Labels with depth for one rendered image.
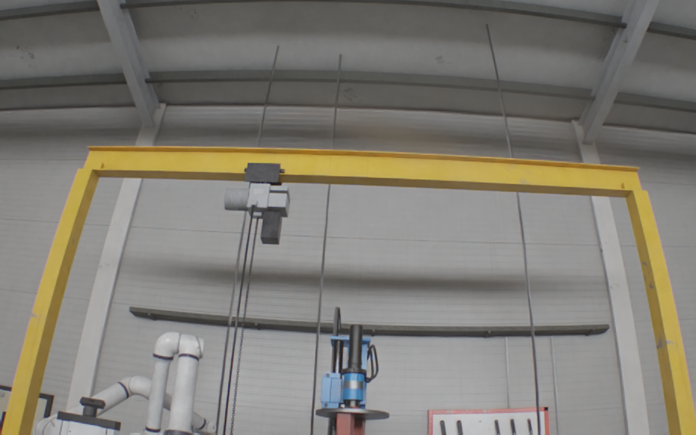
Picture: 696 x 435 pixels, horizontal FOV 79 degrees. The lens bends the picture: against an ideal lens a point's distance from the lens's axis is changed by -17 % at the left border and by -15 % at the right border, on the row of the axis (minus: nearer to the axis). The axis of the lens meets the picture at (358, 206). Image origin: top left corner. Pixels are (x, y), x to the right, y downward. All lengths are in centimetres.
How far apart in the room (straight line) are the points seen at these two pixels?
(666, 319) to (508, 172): 189
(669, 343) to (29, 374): 507
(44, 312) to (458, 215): 519
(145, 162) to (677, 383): 492
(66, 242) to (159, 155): 117
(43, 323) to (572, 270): 622
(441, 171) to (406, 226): 248
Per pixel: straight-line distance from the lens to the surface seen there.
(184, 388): 270
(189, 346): 278
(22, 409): 432
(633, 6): 735
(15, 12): 848
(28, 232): 830
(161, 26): 763
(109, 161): 496
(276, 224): 403
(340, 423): 376
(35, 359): 434
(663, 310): 446
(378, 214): 683
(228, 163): 450
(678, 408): 431
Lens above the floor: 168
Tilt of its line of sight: 30 degrees up
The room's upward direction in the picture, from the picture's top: 3 degrees clockwise
